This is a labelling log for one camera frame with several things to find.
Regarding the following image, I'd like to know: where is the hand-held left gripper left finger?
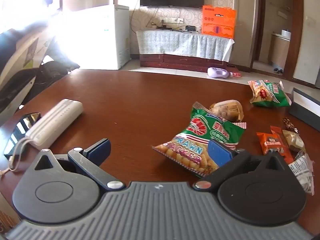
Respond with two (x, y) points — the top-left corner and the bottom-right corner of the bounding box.
(34, 138), (126, 190)

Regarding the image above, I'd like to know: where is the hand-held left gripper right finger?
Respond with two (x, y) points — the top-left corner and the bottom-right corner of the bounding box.
(195, 139), (292, 189)

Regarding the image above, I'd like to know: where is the green prawn cracker bag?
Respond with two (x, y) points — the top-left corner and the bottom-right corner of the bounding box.
(247, 79), (292, 108)
(152, 102), (247, 179)

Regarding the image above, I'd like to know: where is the tan snack packet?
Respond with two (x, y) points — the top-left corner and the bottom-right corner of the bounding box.
(209, 99), (244, 123)

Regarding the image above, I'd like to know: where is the dark orange snack packet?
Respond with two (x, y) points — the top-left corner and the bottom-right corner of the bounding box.
(270, 126), (294, 164)

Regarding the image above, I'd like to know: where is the small beige snack packet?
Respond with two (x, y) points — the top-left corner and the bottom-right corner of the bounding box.
(282, 129), (306, 153)

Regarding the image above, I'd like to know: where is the brown twisted candy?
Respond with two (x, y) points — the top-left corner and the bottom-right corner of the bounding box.
(282, 118), (300, 134)

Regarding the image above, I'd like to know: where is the clear printed snack packet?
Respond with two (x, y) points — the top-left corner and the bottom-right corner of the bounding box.
(287, 151), (315, 195)

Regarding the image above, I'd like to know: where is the grey shallow box tray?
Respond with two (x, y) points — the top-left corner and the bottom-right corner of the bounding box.
(289, 87), (320, 128)

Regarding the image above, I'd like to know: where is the white power bank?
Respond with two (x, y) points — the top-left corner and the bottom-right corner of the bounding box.
(25, 99), (83, 146)

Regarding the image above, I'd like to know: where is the purple detergent bottle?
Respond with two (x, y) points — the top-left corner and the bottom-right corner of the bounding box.
(207, 67), (234, 79)

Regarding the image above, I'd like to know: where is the red dustpan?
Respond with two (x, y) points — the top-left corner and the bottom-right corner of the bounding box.
(226, 65), (242, 78)

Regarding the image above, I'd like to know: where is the black smartphone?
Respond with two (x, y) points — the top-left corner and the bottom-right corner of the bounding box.
(3, 112), (42, 158)

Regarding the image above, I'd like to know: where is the black bag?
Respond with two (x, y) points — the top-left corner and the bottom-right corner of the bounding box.
(25, 60), (80, 98)

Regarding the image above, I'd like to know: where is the dark wooden tv cabinet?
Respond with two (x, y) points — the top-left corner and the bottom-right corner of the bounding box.
(139, 52), (230, 72)

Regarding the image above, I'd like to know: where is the white chest freezer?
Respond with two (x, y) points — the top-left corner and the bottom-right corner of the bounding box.
(60, 4), (130, 70)

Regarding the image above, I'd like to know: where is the pale patterned cabinet cloth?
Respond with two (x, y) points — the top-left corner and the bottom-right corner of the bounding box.
(136, 29), (235, 62)

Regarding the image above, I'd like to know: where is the wooden kitchen cabinet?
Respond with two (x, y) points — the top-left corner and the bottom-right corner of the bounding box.
(270, 32), (292, 68)

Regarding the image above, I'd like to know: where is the orange cardboard gift box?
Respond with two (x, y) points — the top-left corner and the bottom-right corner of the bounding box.
(201, 5), (237, 39)

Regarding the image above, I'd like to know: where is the white charging cable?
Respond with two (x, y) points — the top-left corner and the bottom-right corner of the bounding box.
(0, 137), (33, 178)

